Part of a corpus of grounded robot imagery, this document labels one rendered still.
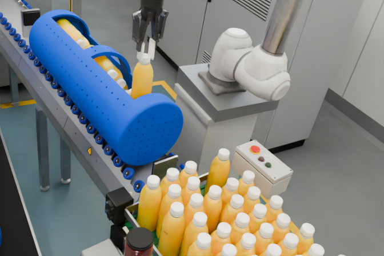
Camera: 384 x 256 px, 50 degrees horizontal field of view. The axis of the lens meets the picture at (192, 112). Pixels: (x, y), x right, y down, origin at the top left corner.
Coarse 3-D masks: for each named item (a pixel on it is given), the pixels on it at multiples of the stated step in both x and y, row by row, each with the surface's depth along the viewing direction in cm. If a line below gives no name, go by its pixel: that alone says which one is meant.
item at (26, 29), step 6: (24, 12) 226; (30, 12) 227; (36, 12) 228; (24, 18) 226; (30, 18) 228; (36, 18) 230; (24, 24) 228; (30, 24) 230; (24, 30) 231; (24, 36) 233
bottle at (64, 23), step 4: (60, 20) 195; (64, 20) 195; (60, 24) 193; (64, 24) 192; (68, 24) 192; (64, 28) 191; (68, 28) 190; (72, 28) 190; (68, 32) 188; (72, 32) 187; (76, 32) 188; (72, 36) 186; (76, 36) 186; (80, 36) 187; (76, 40) 186
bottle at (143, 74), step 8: (144, 64) 144; (136, 72) 146; (144, 72) 145; (152, 72) 147; (136, 80) 147; (144, 80) 146; (152, 80) 149; (136, 88) 148; (144, 88) 148; (136, 96) 150
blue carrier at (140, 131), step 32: (32, 32) 193; (64, 32) 181; (64, 64) 171; (96, 64) 162; (128, 64) 180; (96, 96) 154; (128, 96) 147; (160, 96) 149; (96, 128) 158; (128, 128) 142; (160, 128) 152; (128, 160) 151
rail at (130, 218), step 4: (128, 212) 135; (128, 216) 135; (132, 216) 134; (128, 220) 135; (132, 220) 133; (132, 224) 134; (136, 224) 131; (156, 248) 125; (152, 252) 126; (156, 252) 124
